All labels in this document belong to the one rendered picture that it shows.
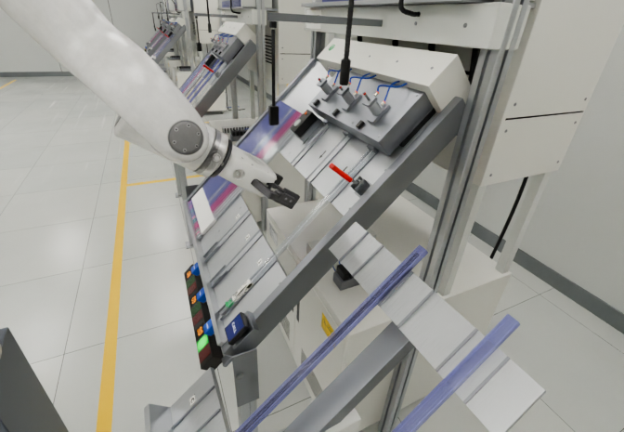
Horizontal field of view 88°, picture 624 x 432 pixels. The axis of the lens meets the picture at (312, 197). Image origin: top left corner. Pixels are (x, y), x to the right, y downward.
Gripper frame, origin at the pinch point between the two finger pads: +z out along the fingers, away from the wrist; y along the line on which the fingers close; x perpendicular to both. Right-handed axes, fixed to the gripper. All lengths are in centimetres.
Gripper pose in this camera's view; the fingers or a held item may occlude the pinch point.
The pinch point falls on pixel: (283, 190)
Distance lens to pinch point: 67.7
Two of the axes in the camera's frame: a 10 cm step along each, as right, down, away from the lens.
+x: -5.6, 8.1, 1.6
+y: -4.2, -4.5, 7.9
